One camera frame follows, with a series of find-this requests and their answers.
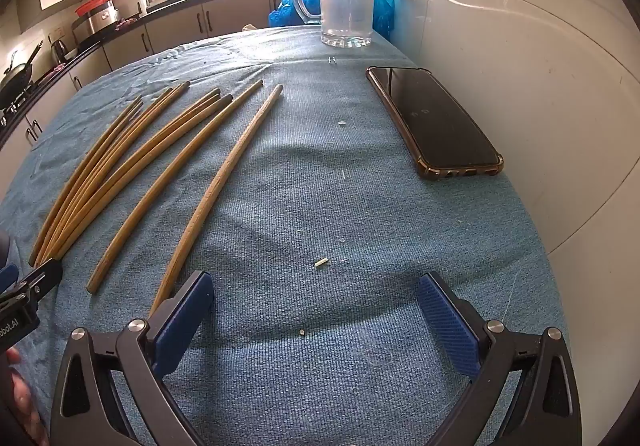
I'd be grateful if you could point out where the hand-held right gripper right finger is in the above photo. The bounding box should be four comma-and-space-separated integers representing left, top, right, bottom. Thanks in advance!
416, 271, 583, 446

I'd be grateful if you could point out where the blue tablecloth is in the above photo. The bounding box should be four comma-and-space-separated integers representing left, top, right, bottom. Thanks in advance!
0, 26, 571, 446

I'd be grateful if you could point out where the person's left hand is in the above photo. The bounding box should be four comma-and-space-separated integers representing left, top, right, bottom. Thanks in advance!
5, 347, 51, 446

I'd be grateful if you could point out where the dark wok with handle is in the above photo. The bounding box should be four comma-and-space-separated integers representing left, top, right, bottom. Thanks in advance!
0, 41, 45, 99

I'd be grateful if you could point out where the red basin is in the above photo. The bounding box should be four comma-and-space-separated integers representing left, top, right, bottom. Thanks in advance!
75, 0, 117, 16

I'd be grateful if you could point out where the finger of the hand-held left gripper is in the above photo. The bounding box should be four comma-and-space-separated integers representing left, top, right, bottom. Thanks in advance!
15, 257, 64, 300
0, 263, 20, 296

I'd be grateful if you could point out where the smartphone in brown case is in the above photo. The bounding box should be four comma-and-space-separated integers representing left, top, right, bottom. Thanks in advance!
366, 66, 504, 180

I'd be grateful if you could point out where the silver cooker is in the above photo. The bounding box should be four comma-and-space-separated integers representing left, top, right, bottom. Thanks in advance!
71, 6, 121, 44

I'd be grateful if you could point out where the clear glass mug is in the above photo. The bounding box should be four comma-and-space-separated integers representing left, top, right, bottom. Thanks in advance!
291, 0, 376, 48

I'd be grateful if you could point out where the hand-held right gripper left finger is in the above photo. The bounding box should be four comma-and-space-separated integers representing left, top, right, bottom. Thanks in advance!
48, 270, 216, 446

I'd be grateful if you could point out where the bunch of wooden chopsticks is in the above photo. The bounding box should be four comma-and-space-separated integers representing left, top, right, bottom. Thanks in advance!
28, 80, 284, 314

